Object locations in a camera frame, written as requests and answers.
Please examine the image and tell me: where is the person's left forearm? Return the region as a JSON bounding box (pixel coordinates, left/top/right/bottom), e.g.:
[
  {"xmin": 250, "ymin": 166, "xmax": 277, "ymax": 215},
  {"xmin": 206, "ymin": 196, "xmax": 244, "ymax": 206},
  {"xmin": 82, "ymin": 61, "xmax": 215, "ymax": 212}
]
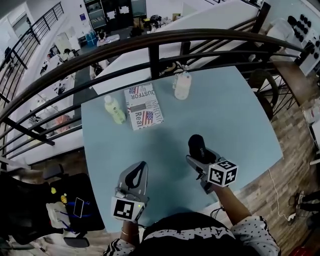
[{"xmin": 120, "ymin": 219, "xmax": 141, "ymax": 245}]

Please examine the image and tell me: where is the glass front shelving wall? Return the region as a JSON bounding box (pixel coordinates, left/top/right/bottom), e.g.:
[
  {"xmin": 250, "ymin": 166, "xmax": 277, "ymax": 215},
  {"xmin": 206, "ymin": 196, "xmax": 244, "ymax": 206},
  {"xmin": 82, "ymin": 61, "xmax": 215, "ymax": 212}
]
[{"xmin": 83, "ymin": 0, "xmax": 147, "ymax": 30}]

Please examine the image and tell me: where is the white bag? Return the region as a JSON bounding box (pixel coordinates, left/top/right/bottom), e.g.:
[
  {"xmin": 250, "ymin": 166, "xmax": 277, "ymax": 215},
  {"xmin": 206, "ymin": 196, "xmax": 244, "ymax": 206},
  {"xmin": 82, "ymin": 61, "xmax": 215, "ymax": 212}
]
[{"xmin": 45, "ymin": 200, "xmax": 72, "ymax": 230}]

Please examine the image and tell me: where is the white water bottle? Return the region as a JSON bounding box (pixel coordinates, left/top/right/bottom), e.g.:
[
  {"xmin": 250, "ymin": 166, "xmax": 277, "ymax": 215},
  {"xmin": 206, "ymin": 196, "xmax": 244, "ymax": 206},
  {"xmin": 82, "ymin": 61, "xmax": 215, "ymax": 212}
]
[{"xmin": 172, "ymin": 70, "xmax": 193, "ymax": 101}]

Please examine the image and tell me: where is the red stool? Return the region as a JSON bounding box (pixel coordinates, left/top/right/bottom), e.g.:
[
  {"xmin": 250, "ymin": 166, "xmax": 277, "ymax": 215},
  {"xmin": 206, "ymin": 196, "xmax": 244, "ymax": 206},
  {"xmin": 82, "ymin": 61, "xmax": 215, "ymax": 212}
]
[{"xmin": 287, "ymin": 245, "xmax": 320, "ymax": 256}]

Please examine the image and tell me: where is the newspaper print box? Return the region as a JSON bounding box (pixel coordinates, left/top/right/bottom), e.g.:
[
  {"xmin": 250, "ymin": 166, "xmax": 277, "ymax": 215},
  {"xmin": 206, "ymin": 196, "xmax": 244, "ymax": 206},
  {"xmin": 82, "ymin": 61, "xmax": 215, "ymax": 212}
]
[{"xmin": 123, "ymin": 82, "xmax": 165, "ymax": 132}]

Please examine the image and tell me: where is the light blue table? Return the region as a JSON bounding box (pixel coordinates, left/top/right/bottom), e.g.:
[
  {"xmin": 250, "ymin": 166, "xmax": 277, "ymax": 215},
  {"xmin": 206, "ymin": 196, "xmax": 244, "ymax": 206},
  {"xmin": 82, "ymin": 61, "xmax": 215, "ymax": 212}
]
[{"xmin": 80, "ymin": 65, "xmax": 285, "ymax": 234}]

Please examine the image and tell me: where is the blue strap bag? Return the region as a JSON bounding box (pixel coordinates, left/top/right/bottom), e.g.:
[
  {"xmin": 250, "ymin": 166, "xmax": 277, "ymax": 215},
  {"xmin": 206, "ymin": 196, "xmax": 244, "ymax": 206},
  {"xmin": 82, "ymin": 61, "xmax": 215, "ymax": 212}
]
[{"xmin": 59, "ymin": 199, "xmax": 92, "ymax": 235}]

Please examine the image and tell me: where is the person's right forearm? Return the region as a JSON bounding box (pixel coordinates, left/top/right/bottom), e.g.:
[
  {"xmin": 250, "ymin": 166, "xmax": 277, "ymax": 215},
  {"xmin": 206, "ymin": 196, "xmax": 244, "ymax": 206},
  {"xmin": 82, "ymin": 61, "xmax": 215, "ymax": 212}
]
[{"xmin": 210, "ymin": 184, "xmax": 252, "ymax": 228}]

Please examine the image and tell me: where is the black smartphone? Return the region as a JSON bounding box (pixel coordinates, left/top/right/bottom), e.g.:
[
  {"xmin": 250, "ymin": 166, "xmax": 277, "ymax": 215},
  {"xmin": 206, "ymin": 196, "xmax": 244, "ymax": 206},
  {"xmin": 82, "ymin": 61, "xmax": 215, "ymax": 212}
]
[{"xmin": 72, "ymin": 196, "xmax": 85, "ymax": 219}]

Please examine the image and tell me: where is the brown wooden side table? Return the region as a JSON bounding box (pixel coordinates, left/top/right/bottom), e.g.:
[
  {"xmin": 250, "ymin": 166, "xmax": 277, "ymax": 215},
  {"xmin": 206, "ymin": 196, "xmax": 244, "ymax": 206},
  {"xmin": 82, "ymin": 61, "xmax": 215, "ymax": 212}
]
[{"xmin": 270, "ymin": 59, "xmax": 320, "ymax": 109}]

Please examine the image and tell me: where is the pale green drink bottle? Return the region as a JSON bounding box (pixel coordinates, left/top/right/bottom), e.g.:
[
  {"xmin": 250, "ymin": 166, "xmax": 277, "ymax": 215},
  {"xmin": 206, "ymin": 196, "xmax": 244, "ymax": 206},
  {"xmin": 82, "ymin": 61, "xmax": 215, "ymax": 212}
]
[{"xmin": 103, "ymin": 94, "xmax": 127, "ymax": 126}]

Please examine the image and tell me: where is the group of black wall-hung helmets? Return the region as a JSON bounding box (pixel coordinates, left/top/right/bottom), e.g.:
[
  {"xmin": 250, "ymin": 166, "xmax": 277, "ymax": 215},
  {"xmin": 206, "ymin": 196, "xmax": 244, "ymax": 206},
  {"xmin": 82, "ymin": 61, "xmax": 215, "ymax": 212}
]
[{"xmin": 287, "ymin": 13, "xmax": 320, "ymax": 60}]

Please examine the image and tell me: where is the thin gold bracelet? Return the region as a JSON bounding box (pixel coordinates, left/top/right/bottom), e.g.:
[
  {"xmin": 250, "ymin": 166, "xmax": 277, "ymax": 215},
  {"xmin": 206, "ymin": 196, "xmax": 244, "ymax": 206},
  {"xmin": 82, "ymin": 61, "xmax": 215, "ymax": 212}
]
[{"xmin": 120, "ymin": 226, "xmax": 140, "ymax": 236}]

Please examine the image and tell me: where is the black office chair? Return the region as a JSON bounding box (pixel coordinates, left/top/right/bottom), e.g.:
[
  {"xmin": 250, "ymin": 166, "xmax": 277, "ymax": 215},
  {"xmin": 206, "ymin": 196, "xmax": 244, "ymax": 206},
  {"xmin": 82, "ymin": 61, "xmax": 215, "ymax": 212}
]
[{"xmin": 0, "ymin": 163, "xmax": 106, "ymax": 249}]

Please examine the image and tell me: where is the long black side railing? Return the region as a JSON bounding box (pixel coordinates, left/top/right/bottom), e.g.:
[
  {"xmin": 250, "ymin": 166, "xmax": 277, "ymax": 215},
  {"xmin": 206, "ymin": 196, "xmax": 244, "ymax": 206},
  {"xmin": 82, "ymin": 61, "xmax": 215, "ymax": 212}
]
[{"xmin": 0, "ymin": 1, "xmax": 62, "ymax": 101}]

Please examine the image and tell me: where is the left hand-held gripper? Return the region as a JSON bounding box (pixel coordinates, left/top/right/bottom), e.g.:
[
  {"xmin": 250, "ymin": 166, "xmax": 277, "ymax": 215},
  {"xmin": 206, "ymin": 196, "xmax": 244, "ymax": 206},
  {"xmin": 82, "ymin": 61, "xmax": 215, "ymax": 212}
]
[{"xmin": 110, "ymin": 160, "xmax": 150, "ymax": 224}]

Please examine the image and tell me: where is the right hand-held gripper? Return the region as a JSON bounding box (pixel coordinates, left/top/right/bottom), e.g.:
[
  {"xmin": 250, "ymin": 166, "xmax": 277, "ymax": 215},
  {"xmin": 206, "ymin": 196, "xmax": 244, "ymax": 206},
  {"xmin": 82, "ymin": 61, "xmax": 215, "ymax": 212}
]
[{"xmin": 185, "ymin": 148, "xmax": 239, "ymax": 195}]

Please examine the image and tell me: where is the long white cable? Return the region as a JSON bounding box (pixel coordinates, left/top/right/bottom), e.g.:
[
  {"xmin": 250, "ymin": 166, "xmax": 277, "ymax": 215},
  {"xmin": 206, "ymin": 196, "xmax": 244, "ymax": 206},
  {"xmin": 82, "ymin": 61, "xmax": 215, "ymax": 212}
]
[{"xmin": 267, "ymin": 167, "xmax": 290, "ymax": 219}]

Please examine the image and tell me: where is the black curved railing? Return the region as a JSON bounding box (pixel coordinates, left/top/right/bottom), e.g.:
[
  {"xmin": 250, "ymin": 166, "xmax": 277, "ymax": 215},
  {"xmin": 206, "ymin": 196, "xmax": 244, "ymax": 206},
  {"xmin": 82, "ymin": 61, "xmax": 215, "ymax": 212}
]
[{"xmin": 0, "ymin": 27, "xmax": 309, "ymax": 161}]

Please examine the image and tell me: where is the round black wire chair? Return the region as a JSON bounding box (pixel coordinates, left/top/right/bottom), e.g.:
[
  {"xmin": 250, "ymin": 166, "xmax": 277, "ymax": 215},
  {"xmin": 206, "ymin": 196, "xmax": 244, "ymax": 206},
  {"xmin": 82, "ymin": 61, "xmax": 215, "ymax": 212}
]
[{"xmin": 248, "ymin": 68, "xmax": 280, "ymax": 121}]

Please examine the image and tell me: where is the person's black and white top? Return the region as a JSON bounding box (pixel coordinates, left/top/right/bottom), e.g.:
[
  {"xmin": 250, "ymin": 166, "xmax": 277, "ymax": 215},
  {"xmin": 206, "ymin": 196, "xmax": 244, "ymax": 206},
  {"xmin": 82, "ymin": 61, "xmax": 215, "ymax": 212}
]
[{"xmin": 101, "ymin": 211, "xmax": 281, "ymax": 256}]

